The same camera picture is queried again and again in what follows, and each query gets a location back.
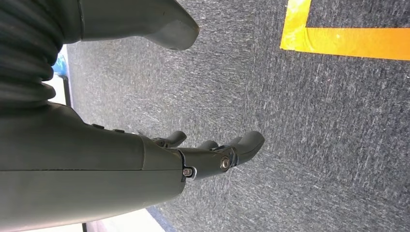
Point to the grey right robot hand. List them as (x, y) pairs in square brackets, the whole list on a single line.
[(80, 179)]

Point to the teal sneaker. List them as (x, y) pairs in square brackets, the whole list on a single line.
[(60, 65)]

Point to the yellow floor tape outline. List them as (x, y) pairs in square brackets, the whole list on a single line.
[(352, 41)]

